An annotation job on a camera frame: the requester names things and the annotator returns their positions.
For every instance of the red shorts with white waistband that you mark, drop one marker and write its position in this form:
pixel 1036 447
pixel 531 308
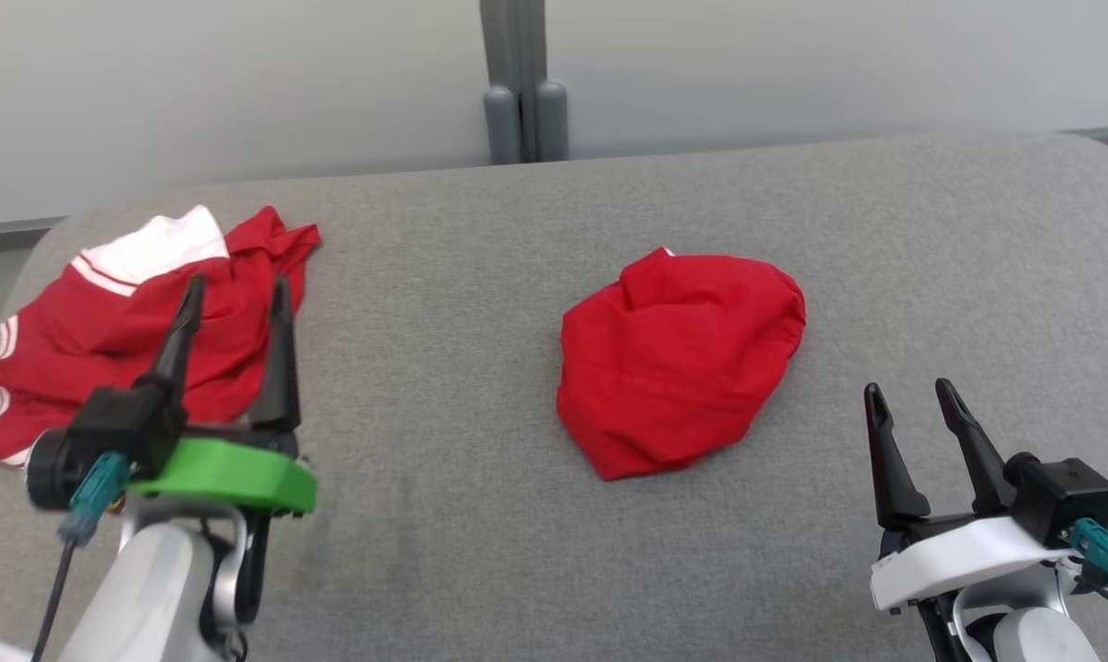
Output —
pixel 682 359

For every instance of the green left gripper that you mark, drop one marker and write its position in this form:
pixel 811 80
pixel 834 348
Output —
pixel 232 478

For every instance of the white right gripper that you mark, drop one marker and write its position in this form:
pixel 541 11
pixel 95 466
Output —
pixel 958 556

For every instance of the grey partition post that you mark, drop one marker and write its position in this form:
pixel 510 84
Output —
pixel 521 92

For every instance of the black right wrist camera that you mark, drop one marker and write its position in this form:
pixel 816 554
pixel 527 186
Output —
pixel 1064 501

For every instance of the red white striped jersey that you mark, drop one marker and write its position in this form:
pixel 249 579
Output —
pixel 112 340

